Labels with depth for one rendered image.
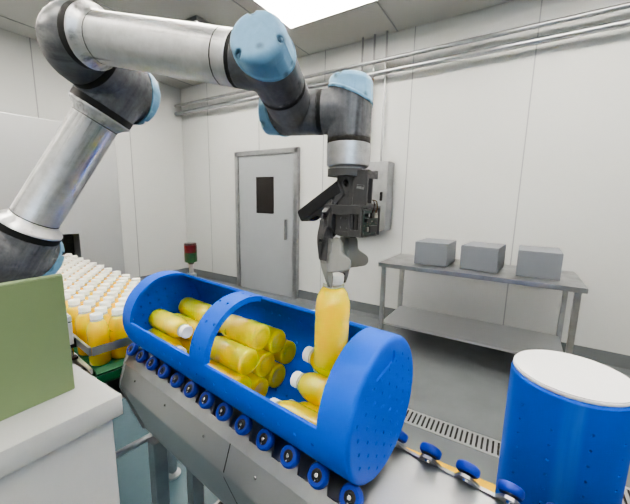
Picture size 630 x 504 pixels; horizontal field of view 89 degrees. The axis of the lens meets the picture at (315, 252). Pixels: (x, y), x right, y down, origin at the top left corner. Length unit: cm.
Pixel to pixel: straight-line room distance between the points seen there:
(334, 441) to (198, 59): 62
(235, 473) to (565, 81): 388
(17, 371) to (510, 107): 392
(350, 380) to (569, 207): 345
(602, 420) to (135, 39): 121
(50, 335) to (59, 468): 21
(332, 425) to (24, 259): 67
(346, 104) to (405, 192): 348
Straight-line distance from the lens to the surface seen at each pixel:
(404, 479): 83
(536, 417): 111
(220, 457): 96
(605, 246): 393
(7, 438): 69
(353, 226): 56
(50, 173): 82
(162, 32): 58
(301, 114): 57
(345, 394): 59
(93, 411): 69
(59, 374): 74
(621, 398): 112
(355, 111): 57
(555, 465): 115
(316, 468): 76
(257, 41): 47
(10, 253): 84
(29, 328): 69
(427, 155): 400
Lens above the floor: 149
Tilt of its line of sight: 9 degrees down
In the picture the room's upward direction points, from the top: 1 degrees clockwise
